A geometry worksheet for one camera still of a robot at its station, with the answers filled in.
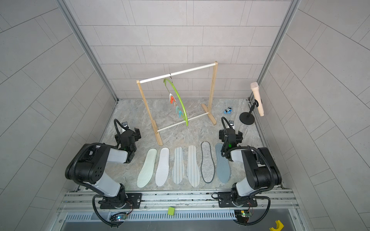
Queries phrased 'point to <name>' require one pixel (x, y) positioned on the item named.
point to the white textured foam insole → (163, 170)
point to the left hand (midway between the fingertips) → (131, 128)
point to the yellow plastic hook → (280, 226)
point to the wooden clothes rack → (209, 109)
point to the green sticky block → (171, 211)
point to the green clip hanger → (175, 98)
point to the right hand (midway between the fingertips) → (230, 128)
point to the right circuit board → (242, 216)
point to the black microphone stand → (247, 118)
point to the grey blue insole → (223, 169)
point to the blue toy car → (228, 110)
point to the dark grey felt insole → (207, 168)
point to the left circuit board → (118, 216)
